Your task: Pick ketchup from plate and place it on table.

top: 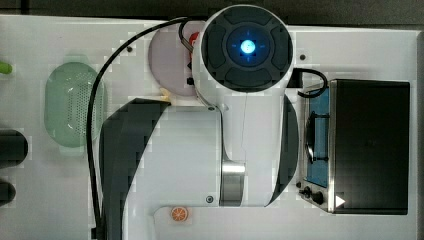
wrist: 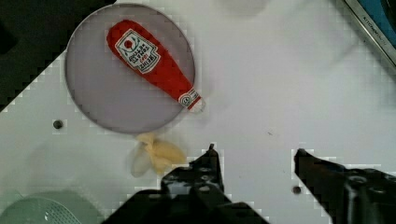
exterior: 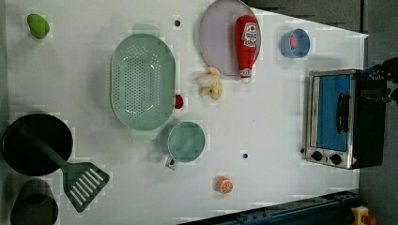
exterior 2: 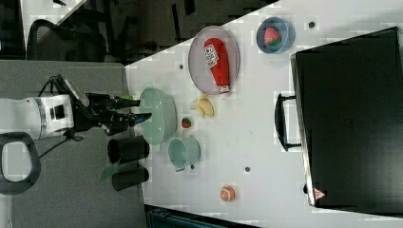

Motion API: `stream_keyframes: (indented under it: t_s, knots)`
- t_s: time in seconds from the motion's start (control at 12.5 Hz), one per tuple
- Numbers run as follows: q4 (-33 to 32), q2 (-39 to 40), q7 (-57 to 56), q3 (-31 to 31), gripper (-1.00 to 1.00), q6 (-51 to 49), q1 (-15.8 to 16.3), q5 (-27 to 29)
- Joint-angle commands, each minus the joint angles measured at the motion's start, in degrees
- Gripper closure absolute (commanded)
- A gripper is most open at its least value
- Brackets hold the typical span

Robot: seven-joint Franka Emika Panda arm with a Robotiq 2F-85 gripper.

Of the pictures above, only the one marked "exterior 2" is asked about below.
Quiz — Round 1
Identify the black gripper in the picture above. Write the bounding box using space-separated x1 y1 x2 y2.
71 93 152 136

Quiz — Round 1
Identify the red ketchup bottle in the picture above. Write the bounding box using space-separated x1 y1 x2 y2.
203 38 230 94

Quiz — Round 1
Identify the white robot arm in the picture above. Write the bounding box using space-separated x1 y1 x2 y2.
1 94 151 196

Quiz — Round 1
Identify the grey round plate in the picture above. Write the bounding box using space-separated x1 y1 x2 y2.
188 26 240 95

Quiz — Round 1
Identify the green colander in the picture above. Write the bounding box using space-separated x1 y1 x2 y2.
139 87 177 145

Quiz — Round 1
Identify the small red toy fruit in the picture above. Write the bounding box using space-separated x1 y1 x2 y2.
182 118 192 128

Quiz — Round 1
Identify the green spatula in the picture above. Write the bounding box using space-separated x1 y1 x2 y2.
100 162 119 181

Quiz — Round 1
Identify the small black pot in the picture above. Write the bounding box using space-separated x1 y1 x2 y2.
112 167 149 191

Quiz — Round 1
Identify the green cup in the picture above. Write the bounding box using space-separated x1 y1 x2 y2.
168 136 201 172

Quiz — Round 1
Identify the toy peeled banana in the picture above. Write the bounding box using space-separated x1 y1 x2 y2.
189 93 215 118

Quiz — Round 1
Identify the black office chair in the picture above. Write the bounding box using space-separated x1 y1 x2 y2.
26 19 106 62

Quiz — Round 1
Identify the toy orange half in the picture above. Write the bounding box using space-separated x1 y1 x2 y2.
220 185 236 201

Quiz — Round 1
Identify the toy strawberry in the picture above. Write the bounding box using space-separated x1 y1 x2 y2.
264 27 281 47

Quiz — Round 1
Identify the blue bowl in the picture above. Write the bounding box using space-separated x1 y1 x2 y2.
256 17 296 54

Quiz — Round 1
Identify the black toaster oven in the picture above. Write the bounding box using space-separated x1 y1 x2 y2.
290 27 403 218

